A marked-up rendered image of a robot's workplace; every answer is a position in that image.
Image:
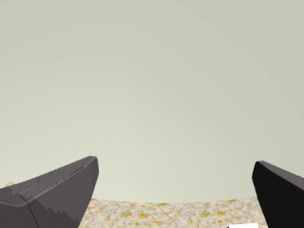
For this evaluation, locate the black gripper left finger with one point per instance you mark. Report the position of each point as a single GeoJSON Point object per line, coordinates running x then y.
{"type": "Point", "coordinates": [57, 199]}

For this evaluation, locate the white square block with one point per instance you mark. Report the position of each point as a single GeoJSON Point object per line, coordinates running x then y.
{"type": "Point", "coordinates": [243, 225]}

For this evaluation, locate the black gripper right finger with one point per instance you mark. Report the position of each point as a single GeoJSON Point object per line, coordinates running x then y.
{"type": "Point", "coordinates": [280, 194]}

